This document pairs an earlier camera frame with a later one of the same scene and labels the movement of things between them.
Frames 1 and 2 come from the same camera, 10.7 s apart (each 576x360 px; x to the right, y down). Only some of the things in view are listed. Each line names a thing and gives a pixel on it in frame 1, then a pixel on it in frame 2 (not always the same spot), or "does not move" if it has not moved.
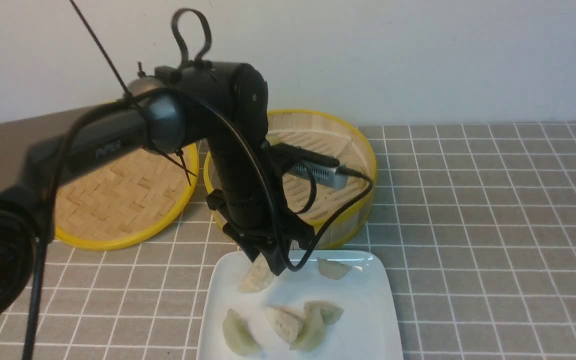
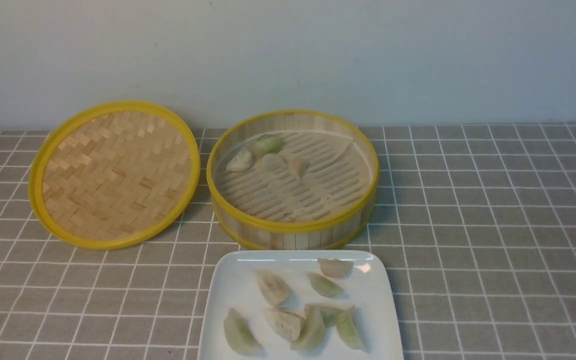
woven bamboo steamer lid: x=119 y=202 does not move
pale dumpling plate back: x=332 y=269 does not move
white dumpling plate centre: x=285 y=322 does not move
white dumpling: x=259 y=277 -> x=274 y=289
